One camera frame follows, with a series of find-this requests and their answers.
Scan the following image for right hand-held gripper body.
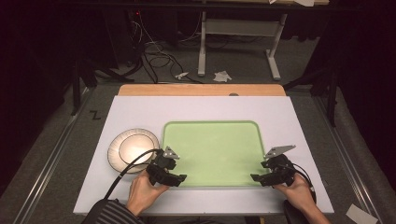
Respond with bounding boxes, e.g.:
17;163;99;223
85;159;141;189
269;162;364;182
261;144;297;188

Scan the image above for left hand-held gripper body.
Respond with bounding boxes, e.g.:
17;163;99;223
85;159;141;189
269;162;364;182
146;146;181;188

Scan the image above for white plate with dark rim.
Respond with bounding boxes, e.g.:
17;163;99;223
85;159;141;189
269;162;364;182
106;128;161;175

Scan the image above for green plastic tray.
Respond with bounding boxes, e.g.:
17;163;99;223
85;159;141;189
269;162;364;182
162;119;271;189

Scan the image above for person's right hand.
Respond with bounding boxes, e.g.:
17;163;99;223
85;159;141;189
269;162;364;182
274;173;316;213

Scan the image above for person's left hand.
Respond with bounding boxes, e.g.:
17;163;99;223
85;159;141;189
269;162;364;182
126;170;171;217

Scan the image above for white table cover sheet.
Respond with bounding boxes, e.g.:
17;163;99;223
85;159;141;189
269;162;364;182
73;95;335;217

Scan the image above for black metal stand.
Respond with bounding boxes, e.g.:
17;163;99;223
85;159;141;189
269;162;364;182
282;64;341;127
70;59;98;117

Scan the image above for flat white paper sheet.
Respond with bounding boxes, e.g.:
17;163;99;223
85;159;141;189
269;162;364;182
345;203;379;224

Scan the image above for large crumpled white paper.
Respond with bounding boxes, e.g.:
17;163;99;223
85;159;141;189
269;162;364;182
213;70;233;83

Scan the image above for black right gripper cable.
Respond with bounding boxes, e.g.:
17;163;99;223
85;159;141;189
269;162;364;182
291;162;318;203

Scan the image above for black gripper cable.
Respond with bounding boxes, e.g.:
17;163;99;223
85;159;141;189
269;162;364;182
104;148;163;201
291;162;318;203

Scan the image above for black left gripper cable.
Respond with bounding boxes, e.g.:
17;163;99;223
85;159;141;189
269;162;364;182
104;148;163;201

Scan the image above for metal floor rail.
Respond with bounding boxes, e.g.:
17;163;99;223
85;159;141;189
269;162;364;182
313;95;385;224
12;87;95;224

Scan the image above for tangle of floor cables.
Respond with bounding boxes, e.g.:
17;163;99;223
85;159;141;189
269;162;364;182
130;11;204;85

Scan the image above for white metal desk frame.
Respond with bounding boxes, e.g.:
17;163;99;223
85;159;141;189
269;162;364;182
197;10;288;81

